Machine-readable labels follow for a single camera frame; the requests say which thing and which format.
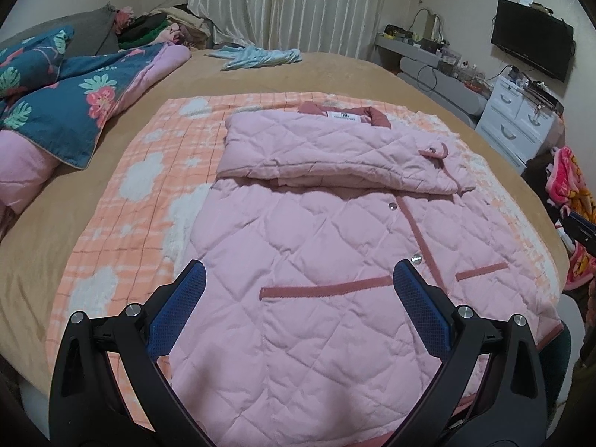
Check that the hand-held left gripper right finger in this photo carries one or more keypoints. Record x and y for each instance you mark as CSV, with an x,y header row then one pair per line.
x,y
419,307

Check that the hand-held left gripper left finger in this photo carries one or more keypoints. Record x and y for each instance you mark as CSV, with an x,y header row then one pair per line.
x,y
179,309

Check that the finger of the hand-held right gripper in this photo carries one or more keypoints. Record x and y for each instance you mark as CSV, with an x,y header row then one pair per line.
x,y
582,230

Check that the pink quilted jacket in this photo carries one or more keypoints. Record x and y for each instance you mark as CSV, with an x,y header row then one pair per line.
x,y
326,335

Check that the pile of mixed clothes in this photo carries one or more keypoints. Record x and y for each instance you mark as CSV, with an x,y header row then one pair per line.
x,y
158,28

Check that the pink printed blanket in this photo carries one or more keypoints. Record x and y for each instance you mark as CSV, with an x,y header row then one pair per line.
x,y
570,181

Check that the black cloth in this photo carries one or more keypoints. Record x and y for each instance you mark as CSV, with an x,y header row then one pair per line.
x,y
535,170

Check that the white round chair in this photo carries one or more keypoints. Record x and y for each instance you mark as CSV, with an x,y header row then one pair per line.
x,y
570,316

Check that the orange checked blanket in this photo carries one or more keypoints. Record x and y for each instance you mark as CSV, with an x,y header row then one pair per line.
x,y
139,205

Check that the white drawer cabinet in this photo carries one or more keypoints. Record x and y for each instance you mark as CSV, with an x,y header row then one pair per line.
x,y
507,121

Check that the grey curved dresser shelf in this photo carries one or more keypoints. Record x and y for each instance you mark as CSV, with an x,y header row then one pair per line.
x,y
447,86

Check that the cluster of small toiletries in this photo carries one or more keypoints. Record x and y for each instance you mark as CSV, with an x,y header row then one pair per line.
x,y
451,58

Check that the blue floral quilt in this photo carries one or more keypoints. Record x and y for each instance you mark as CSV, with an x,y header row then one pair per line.
x,y
70,102

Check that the beige table mirror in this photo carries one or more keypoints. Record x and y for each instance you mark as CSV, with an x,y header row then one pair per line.
x,y
435,25

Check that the tan covered bed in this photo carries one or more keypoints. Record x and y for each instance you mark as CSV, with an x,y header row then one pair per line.
x,y
279,74

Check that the light blue cloth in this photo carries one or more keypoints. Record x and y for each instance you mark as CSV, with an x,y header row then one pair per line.
x,y
260,57

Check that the grey pillow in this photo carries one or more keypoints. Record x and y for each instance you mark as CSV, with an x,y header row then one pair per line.
x,y
88,28

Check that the white pleated curtain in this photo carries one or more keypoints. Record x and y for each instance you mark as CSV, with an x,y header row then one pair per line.
x,y
288,9

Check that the black wall television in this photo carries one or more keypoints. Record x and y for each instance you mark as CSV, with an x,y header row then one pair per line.
x,y
531,39

